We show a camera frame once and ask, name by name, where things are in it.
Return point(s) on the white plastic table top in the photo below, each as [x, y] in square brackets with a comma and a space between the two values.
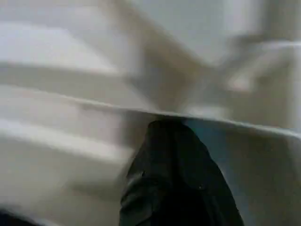
[70, 70]

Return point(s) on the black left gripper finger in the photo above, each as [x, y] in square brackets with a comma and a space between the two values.
[176, 176]

